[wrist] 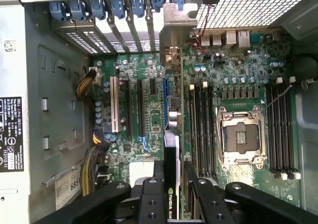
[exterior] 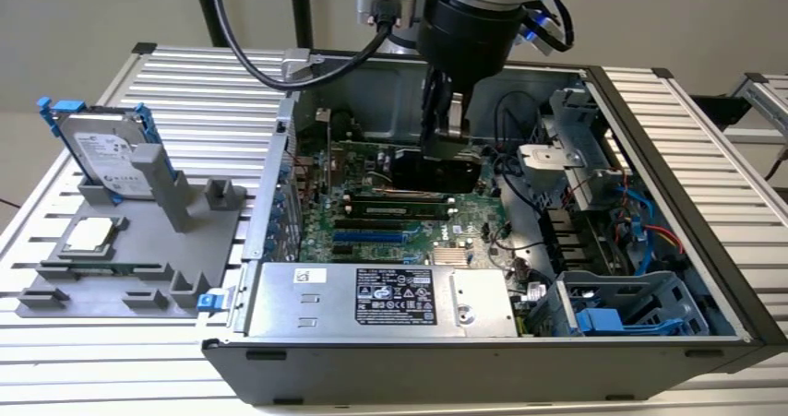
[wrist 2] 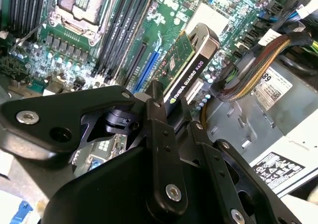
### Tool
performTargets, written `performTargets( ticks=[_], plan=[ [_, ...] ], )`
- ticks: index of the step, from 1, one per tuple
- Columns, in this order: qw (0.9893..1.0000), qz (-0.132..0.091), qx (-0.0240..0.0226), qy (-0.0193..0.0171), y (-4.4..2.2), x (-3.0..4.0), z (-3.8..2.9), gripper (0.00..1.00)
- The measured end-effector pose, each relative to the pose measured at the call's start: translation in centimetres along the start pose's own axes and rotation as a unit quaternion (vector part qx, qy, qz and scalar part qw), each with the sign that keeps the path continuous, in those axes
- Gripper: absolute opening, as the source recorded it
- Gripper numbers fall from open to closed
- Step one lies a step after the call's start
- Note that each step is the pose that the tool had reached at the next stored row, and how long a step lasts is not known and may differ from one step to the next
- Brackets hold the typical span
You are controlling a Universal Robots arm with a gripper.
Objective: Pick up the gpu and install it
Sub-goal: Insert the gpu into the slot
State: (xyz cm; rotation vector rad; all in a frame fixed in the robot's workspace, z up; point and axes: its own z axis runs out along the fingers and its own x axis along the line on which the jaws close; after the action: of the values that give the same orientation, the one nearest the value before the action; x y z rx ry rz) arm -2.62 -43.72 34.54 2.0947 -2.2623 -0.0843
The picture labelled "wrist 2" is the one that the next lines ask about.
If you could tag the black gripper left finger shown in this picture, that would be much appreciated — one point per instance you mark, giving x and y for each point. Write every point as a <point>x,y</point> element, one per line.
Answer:
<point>62,109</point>

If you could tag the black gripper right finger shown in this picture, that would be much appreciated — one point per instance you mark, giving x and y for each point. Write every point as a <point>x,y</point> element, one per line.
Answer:
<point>261,196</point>

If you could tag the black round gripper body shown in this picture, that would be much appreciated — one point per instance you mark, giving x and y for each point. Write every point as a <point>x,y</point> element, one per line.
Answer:
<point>111,189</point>

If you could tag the green black graphics card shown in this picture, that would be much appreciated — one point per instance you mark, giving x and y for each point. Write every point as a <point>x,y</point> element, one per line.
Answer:
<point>191,75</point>

